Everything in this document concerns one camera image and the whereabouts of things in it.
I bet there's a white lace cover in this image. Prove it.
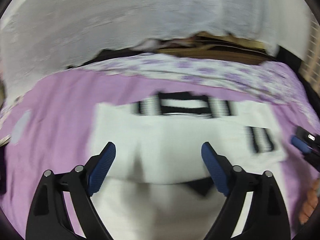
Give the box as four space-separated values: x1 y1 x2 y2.
1 0 311 101

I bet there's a beige brick-pattern curtain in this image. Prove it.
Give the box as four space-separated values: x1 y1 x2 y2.
299 14 319 93

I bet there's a light blue fabric patch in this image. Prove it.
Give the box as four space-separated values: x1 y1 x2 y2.
10 110 31 145

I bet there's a person's right hand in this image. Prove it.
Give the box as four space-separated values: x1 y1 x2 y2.
298 178 319 225

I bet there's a white black-striped knit sweater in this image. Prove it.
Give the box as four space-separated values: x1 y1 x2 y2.
89 94 287 239

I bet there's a purple bed sheet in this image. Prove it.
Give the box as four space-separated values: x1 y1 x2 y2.
1 68 319 236

